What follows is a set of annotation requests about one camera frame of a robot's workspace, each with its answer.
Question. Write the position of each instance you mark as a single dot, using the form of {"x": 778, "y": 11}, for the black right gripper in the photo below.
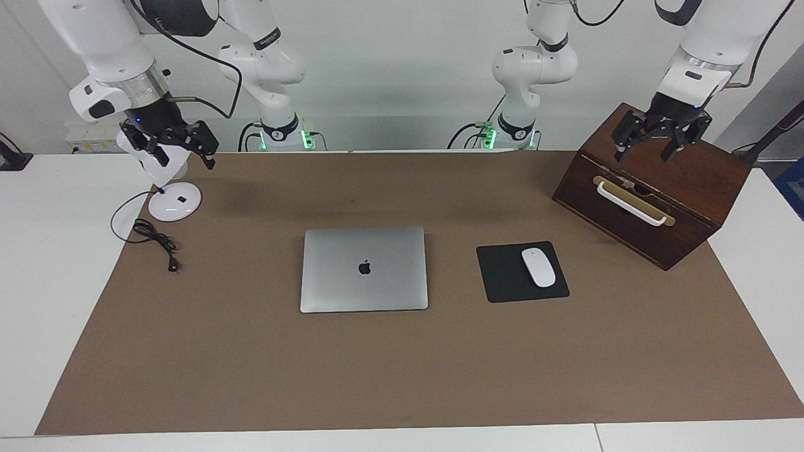
{"x": 156, "y": 119}

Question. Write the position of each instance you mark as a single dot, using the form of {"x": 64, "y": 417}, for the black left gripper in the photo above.
{"x": 675, "y": 113}

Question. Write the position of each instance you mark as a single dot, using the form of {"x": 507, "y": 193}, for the silver grey laptop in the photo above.
{"x": 339, "y": 282}

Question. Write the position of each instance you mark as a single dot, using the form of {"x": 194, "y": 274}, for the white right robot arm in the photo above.
{"x": 113, "y": 44}

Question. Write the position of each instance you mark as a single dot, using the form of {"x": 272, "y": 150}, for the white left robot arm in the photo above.
{"x": 722, "y": 31}

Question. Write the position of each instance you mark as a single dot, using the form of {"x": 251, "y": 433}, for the white desk lamp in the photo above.
{"x": 176, "y": 204}

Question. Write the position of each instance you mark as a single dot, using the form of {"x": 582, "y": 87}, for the dark brown wooden box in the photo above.
{"x": 703, "y": 185}

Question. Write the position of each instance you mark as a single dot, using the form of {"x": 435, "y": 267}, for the white power strip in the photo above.
{"x": 88, "y": 141}

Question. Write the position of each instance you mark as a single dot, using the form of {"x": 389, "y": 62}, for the black stand pole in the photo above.
{"x": 772, "y": 135}

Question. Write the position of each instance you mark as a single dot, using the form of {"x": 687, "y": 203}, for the blue crate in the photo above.
{"x": 793, "y": 188}

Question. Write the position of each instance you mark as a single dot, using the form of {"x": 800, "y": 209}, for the white computer mouse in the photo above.
{"x": 539, "y": 268}

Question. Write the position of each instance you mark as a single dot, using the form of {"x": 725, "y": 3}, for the black mouse pad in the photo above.
{"x": 502, "y": 276}

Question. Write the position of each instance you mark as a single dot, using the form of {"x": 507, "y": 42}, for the brown table mat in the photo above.
{"x": 377, "y": 376}

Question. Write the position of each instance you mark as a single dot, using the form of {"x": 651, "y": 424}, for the black clamp mount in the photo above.
{"x": 9, "y": 160}

